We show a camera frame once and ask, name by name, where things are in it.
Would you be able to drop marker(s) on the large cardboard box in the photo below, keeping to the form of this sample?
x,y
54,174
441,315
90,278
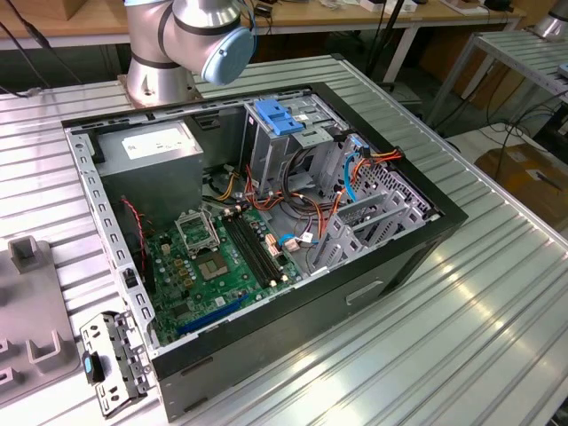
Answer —
x,y
519,177

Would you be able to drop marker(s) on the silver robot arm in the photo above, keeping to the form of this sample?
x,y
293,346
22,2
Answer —
x,y
155,66

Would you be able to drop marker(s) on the grey optical drive cage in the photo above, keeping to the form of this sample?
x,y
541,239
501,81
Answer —
x,y
266,155

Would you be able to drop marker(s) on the grey metal disk bay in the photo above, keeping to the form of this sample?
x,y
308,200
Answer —
x,y
412,217

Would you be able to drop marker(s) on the black RAM slot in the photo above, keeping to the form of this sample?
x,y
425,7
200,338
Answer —
x,y
246,252
264,244
252,250
258,246

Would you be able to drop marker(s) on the black PC case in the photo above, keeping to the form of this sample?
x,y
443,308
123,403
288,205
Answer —
x,y
288,337

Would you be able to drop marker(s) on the wooden desk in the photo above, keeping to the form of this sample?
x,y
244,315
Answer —
x,y
337,17

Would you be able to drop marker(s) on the brown cardboard box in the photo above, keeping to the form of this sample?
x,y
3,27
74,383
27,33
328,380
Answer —
x,y
488,84

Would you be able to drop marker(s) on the CPU socket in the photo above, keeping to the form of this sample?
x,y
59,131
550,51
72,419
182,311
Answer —
x,y
213,268

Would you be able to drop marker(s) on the metal slot bracket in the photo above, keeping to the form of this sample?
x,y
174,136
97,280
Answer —
x,y
100,344

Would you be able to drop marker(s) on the black case fan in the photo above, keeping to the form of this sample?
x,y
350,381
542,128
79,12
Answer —
x,y
131,235

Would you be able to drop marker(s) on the green motherboard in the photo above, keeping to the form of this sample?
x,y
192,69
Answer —
x,y
231,297

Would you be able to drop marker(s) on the blue plastic drive latch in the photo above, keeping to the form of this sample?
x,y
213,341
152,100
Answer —
x,y
277,117

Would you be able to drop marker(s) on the blue expansion slot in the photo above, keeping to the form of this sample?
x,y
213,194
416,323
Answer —
x,y
208,316

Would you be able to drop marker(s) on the grey power supply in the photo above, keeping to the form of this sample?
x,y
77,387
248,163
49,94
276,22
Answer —
x,y
151,186

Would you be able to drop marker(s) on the grey parts rack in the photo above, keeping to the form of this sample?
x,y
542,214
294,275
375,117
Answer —
x,y
31,302

